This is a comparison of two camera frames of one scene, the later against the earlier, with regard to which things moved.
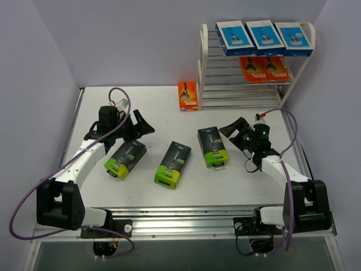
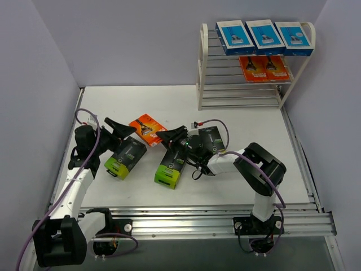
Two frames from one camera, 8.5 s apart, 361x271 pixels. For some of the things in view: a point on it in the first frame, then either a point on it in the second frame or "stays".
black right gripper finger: (240, 125) → (174, 134)
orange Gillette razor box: (276, 70) stays
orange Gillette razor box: (188, 96) → (146, 127)
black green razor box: (174, 161) stays
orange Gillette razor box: (255, 68) stays
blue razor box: (233, 38) stays
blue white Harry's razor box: (265, 38) stays
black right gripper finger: (238, 141) → (169, 144)
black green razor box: (124, 159) stays
